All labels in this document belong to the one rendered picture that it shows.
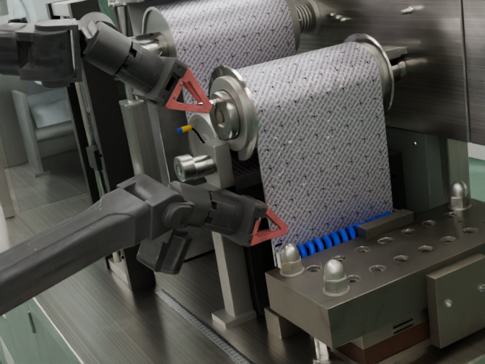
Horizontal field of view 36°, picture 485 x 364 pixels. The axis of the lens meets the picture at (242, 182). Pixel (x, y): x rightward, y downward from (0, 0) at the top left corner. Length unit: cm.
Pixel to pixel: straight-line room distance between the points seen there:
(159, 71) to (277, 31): 37
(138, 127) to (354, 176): 75
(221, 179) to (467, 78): 41
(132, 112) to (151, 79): 76
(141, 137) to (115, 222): 92
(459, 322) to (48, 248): 58
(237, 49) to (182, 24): 11
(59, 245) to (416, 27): 69
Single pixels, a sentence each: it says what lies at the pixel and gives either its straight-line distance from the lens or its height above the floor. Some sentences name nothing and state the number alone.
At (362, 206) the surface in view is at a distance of 124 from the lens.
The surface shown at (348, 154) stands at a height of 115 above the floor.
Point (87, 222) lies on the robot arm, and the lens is 93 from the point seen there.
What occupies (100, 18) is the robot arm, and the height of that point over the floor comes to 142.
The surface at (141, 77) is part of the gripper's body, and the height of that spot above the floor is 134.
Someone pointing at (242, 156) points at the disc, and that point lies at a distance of 115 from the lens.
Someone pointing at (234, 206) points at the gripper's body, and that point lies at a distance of 108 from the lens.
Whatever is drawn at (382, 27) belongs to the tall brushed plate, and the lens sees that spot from 134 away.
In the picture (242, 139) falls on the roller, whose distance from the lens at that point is 112.
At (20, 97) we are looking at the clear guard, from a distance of 203.
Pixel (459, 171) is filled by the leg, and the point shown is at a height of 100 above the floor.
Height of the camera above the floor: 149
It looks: 18 degrees down
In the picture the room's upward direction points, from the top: 9 degrees counter-clockwise
